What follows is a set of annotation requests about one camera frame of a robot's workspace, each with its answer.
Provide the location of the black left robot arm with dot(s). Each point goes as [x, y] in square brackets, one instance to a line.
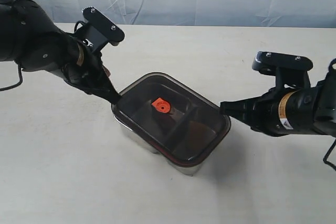
[32, 40]

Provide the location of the red toy sausage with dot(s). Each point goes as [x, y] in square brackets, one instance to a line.
[162, 114]

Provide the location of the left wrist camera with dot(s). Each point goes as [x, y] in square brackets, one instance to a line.
[99, 29]

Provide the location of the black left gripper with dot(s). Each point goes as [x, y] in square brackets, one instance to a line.
[83, 68]

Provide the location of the stainless steel lunch box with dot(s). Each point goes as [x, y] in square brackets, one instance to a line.
[157, 140]

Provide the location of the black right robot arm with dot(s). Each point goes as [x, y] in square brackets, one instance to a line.
[324, 117]

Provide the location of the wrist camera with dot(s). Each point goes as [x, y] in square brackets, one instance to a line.
[99, 29]
[266, 62]

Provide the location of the dark transparent box lid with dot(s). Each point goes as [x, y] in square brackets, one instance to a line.
[173, 116]

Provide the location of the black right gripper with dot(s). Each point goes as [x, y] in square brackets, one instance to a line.
[287, 108]

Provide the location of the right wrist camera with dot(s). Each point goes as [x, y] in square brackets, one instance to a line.
[266, 62]

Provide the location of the yellow toy cheese wedge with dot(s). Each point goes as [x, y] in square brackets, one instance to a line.
[201, 130]

